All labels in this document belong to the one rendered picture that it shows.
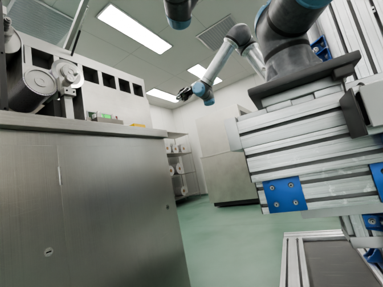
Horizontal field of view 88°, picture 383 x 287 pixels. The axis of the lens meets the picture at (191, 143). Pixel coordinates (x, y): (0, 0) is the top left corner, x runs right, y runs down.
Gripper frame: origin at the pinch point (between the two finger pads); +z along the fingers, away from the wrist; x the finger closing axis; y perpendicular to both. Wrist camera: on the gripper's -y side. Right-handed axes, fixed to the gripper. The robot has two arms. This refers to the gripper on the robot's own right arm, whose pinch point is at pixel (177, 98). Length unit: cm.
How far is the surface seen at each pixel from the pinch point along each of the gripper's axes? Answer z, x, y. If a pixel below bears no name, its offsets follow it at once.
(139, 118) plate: 43.8, -2.3, 7.5
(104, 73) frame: 41, -48, 10
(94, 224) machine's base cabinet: -30, 7, 106
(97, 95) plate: 38, -35, 30
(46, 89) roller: -3, -42, 74
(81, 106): 1, -29, 65
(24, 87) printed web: -3, -46, 81
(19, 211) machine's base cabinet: -34, -11, 116
